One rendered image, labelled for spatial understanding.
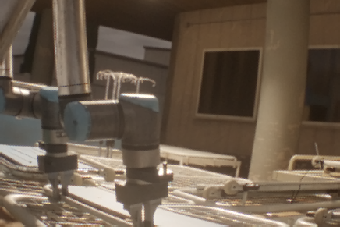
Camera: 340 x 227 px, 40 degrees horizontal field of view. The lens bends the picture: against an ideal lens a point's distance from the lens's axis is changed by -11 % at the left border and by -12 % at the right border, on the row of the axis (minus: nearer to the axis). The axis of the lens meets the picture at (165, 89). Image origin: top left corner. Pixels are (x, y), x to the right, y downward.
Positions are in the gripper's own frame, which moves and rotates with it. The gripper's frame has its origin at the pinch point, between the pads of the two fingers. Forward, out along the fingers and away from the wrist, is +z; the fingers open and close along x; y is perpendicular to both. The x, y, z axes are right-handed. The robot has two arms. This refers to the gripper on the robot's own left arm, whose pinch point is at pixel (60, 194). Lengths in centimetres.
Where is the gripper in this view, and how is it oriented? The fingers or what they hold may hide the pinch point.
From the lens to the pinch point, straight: 162.0
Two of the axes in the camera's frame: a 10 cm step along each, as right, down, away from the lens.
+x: 7.4, -0.5, 6.7
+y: 6.7, 0.4, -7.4
